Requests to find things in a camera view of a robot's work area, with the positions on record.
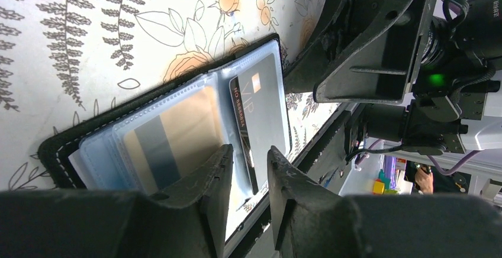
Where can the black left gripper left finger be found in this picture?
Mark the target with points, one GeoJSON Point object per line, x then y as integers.
{"type": "Point", "coordinates": [186, 219]}

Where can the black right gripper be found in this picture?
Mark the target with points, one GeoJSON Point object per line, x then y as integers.
{"type": "Point", "coordinates": [448, 113]}

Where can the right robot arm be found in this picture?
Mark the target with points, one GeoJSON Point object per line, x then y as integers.
{"type": "Point", "coordinates": [425, 74]}

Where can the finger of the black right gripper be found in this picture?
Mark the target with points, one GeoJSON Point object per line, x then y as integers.
{"type": "Point", "coordinates": [323, 46]}

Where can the black VIP card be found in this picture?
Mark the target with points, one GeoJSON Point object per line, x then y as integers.
{"type": "Point", "coordinates": [259, 106]}

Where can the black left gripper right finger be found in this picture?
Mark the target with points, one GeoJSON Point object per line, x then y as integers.
{"type": "Point", "coordinates": [444, 225]}

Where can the gold card magnetic stripe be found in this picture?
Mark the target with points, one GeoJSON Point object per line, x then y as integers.
{"type": "Point", "coordinates": [172, 139]}

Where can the black leather card holder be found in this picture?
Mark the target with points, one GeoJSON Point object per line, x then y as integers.
{"type": "Point", "coordinates": [89, 156]}

